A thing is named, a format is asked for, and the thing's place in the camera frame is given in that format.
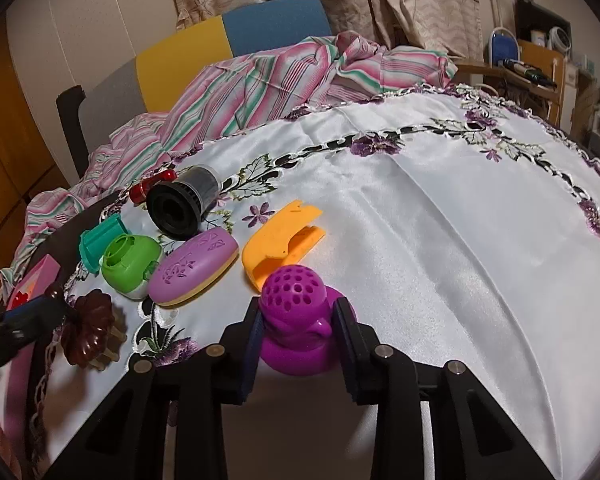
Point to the pink cardboard box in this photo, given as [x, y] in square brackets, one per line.
[42, 270]

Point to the blue round chair back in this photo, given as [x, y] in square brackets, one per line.
[504, 47]

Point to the lilac oval air freshener case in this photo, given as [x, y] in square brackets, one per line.
[195, 265]

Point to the beige patterned curtain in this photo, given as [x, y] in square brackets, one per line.
[405, 0]

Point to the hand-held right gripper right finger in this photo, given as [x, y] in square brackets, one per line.
[344, 355]

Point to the black handheld device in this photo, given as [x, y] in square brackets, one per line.
[527, 71]

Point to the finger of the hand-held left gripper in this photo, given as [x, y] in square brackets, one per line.
[25, 308]

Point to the pink green striped cloth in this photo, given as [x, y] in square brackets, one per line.
[280, 80]

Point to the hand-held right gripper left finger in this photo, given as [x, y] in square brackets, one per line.
[251, 352]

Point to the black cylindrical filter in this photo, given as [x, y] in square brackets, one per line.
[175, 205]

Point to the teal plastic holder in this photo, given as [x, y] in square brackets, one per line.
[97, 242]

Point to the small red plastic object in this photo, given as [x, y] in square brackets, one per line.
[140, 191]

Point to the wooden side desk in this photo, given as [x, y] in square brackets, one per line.
[472, 66]

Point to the green round plug-in device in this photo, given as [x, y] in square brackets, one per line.
[130, 265]

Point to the orange block toy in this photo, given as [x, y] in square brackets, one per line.
[270, 245]

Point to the white round appliance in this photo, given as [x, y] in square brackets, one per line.
[560, 37]

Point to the grey yellow blue chair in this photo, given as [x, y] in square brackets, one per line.
[275, 25]

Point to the brown flower-shaped plastic piece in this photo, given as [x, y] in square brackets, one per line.
[85, 330]

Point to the wooden wardrobe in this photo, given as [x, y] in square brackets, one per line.
[10, 135]

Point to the purple perforated plastic toy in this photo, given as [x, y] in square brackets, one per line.
[292, 295]

